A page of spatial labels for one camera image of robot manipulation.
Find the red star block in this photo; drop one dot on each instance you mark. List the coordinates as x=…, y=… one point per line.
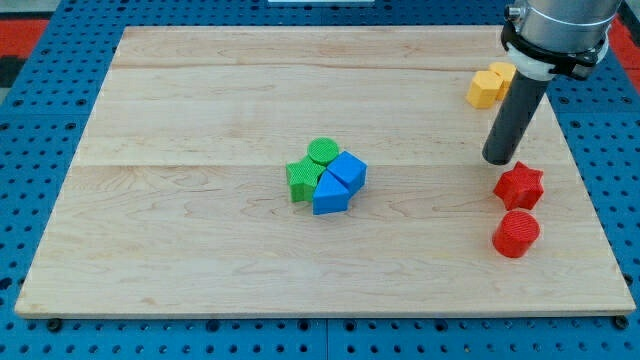
x=520, y=187

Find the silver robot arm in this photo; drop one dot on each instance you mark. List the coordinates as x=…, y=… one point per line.
x=546, y=38

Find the green star block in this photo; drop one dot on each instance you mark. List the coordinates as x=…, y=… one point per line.
x=302, y=178

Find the blue wedge block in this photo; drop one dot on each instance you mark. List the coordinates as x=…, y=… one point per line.
x=330, y=195

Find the green cylinder block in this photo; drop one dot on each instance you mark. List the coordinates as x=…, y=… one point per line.
x=323, y=150

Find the blue cube block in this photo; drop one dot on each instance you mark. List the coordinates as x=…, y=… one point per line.
x=349, y=170

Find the wooden board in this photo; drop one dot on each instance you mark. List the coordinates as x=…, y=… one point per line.
x=177, y=206

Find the yellow hexagon block front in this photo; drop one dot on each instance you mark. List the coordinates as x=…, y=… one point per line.
x=483, y=89

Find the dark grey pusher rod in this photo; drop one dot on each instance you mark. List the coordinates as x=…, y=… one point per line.
x=513, y=118

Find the red cylinder block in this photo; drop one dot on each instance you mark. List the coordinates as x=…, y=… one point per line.
x=515, y=234

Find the yellow block behind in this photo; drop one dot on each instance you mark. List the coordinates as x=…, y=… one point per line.
x=506, y=72

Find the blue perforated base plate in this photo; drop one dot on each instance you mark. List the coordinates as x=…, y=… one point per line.
x=42, y=117

